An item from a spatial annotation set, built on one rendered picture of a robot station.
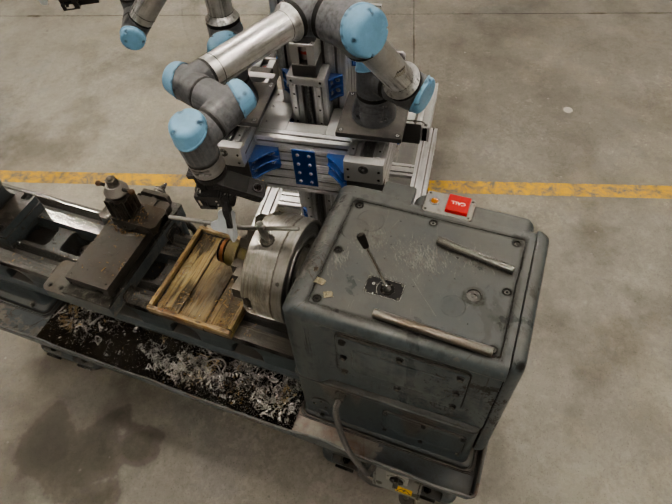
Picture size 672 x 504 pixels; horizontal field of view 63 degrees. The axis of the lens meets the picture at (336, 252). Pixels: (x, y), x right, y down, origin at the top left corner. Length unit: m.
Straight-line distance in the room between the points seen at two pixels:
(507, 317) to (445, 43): 3.33
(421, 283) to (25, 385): 2.18
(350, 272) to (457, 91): 2.76
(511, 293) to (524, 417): 1.31
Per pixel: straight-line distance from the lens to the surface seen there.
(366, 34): 1.37
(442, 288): 1.36
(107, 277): 1.91
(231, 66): 1.30
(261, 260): 1.48
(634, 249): 3.29
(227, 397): 2.02
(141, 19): 1.89
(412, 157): 3.18
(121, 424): 2.77
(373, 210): 1.50
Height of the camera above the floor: 2.39
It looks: 53 degrees down
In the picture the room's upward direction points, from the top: 5 degrees counter-clockwise
